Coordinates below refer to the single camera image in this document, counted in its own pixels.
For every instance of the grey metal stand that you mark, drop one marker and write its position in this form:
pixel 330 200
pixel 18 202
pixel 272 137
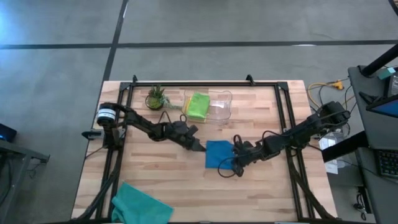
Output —
pixel 18 152

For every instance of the black monitor blue screen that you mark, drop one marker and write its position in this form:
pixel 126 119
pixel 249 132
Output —
pixel 388 109

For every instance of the black keyboard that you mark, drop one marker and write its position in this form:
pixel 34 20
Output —
pixel 388 163

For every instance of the black support bar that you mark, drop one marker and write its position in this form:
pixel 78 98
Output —
pixel 339 154

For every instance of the potted succulent plant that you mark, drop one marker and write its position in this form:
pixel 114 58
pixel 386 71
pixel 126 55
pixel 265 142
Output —
pixel 155 101

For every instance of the white paper sheet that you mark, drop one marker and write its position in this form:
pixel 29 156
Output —
pixel 331 168

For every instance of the teal microfiber towel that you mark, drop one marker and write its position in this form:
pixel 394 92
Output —
pixel 136 207

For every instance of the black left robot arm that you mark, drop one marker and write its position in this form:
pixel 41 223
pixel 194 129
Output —
pixel 140 123

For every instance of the green microfiber towel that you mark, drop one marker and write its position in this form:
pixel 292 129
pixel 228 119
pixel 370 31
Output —
pixel 198 105

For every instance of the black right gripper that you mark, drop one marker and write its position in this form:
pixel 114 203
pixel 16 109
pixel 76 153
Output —
pixel 248 152

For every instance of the black aluminium table frame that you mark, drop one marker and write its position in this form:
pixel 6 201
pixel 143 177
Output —
pixel 143 84

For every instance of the clear plastic bin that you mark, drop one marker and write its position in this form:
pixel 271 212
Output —
pixel 222 107

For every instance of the black stand leg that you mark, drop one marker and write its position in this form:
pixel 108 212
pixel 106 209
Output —
pixel 395 4

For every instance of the black round pole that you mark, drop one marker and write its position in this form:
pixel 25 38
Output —
pixel 381 60

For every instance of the blue microfiber towel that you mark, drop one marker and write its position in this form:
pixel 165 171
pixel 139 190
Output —
pixel 217 154

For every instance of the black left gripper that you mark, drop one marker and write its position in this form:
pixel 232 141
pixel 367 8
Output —
pixel 183 132

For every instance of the dark electronic device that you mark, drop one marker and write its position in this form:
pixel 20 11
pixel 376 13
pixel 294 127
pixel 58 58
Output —
pixel 7 133

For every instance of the yellow microfiber towel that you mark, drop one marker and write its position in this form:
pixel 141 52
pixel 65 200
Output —
pixel 185 107

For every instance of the grey desk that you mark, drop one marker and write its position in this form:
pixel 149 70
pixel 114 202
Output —
pixel 385 199

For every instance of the small teal box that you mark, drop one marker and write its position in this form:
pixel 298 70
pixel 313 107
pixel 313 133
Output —
pixel 386 73

